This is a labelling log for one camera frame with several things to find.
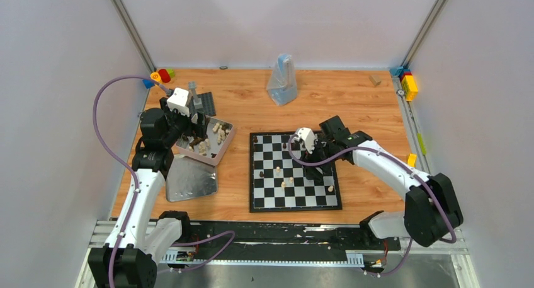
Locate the blue toy block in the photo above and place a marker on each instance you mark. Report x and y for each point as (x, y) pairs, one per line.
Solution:
(148, 83)

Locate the plastic bag with blue item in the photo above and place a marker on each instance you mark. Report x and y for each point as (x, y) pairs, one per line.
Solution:
(282, 85)

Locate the yellow plastic piece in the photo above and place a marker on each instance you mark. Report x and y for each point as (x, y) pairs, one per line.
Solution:
(412, 160)

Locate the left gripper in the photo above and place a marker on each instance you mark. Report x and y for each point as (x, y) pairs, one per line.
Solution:
(194, 121)

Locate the yellow round toy block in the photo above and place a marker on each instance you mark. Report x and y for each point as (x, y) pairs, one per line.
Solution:
(155, 76)

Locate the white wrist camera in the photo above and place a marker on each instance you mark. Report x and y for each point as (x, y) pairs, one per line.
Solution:
(178, 101)
(307, 136)

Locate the pink metal tin box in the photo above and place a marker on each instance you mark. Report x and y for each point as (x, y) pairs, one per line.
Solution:
(210, 150)

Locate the black white chessboard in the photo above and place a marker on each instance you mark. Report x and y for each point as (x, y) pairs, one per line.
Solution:
(289, 191)

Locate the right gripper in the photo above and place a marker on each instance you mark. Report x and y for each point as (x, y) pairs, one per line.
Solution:
(310, 170)

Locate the metal tin lid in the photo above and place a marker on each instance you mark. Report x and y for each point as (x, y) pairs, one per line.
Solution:
(190, 179)

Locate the red round toy block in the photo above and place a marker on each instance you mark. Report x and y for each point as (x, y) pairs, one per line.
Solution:
(164, 75)

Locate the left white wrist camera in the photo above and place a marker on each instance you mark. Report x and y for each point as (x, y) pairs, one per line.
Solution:
(178, 101)

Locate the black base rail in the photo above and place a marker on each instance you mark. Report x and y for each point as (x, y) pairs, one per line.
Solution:
(280, 242)

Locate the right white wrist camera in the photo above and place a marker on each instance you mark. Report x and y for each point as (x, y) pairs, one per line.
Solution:
(307, 136)

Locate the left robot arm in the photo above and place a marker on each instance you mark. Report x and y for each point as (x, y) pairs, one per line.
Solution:
(130, 255)

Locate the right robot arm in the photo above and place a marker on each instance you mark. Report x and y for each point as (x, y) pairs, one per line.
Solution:
(431, 209)

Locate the yellow lego brick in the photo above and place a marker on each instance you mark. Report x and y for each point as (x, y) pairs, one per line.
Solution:
(410, 87)

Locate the small wooden block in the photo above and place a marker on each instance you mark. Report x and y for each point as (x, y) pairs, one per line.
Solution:
(375, 80)

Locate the dark grey lego baseplate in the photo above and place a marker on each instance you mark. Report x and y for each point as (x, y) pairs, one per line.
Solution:
(208, 103)

